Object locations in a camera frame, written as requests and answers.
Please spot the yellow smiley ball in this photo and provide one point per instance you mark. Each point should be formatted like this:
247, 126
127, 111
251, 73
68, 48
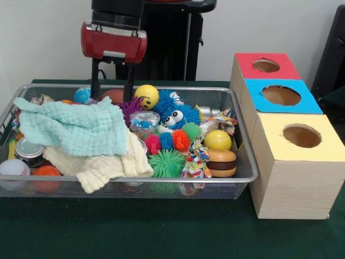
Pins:
147, 94

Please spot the yellow tennis ball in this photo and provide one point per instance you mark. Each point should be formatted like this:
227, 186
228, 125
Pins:
218, 140

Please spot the clear mesh bin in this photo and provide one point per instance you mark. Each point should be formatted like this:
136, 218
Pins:
161, 191

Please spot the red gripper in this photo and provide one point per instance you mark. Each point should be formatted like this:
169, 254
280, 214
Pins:
113, 43

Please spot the wooden box with three holes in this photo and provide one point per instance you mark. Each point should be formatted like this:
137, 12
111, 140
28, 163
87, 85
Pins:
296, 189

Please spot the green spiky ball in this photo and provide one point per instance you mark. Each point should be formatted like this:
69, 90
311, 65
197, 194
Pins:
167, 164

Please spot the globe print ball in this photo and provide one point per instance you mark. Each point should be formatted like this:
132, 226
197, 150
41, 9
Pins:
82, 95

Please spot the dark green table cloth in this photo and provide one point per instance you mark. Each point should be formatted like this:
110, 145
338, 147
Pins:
161, 229

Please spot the black chair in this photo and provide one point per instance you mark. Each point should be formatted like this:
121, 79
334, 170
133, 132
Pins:
334, 54

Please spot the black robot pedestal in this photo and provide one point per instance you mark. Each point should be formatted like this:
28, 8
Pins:
172, 40

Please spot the brown toy football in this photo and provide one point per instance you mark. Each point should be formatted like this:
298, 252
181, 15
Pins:
113, 95

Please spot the blue spiky monster toy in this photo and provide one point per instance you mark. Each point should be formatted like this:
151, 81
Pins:
187, 113

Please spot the cream waffle cloth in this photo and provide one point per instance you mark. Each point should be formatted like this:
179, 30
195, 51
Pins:
107, 167

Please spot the orange ball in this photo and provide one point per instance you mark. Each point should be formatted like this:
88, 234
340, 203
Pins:
47, 172

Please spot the toy hamburger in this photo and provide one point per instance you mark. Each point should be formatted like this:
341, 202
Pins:
222, 162

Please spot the mint green cloth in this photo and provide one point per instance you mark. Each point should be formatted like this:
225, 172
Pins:
75, 126

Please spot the white baseball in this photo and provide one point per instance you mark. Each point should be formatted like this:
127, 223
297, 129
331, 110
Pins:
13, 167

